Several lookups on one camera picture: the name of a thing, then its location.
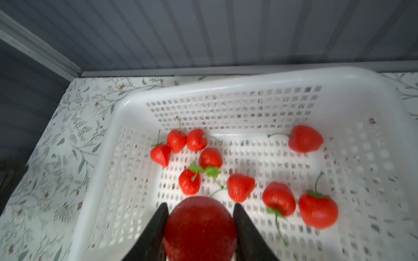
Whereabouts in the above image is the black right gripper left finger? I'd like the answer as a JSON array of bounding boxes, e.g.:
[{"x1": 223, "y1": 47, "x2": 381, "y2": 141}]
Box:
[{"x1": 123, "y1": 203, "x2": 169, "y2": 261}]

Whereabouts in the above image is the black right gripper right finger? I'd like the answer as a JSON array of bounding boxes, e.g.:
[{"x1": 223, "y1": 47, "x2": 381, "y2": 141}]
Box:
[{"x1": 233, "y1": 203, "x2": 279, "y2": 261}]

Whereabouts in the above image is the red strawberry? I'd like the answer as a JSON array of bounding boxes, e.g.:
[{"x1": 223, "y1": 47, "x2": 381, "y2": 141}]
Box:
[
  {"x1": 179, "y1": 163, "x2": 204, "y2": 196},
  {"x1": 199, "y1": 147, "x2": 223, "y2": 179},
  {"x1": 210, "y1": 174, "x2": 256, "y2": 203},
  {"x1": 163, "y1": 196, "x2": 237, "y2": 261},
  {"x1": 299, "y1": 172, "x2": 339, "y2": 229},
  {"x1": 262, "y1": 182, "x2": 297, "y2": 248},
  {"x1": 167, "y1": 116, "x2": 187, "y2": 153},
  {"x1": 187, "y1": 128, "x2": 222, "y2": 152},
  {"x1": 267, "y1": 125, "x2": 324, "y2": 154}
]

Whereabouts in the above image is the red strawberry left end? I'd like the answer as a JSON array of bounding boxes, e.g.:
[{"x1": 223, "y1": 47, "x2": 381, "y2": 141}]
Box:
[{"x1": 150, "y1": 130, "x2": 172, "y2": 168}]

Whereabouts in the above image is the white perforated plastic basket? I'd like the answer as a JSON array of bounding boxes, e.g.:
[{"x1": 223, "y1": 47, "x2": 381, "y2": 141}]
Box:
[{"x1": 69, "y1": 67, "x2": 418, "y2": 261}]

